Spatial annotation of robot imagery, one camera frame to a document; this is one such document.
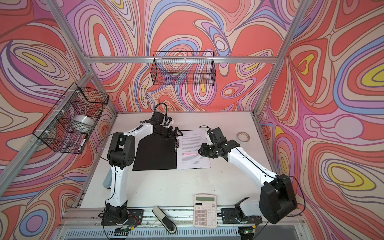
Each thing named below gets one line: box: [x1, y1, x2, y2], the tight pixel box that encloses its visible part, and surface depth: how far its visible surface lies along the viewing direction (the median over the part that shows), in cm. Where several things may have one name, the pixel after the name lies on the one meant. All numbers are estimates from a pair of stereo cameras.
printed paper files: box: [176, 129, 211, 170], surface depth 98 cm
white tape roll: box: [236, 131, 251, 143], surface depth 107 cm
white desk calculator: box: [193, 193, 218, 228], surface depth 75 cm
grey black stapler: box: [152, 205, 177, 235], surface depth 74 cm
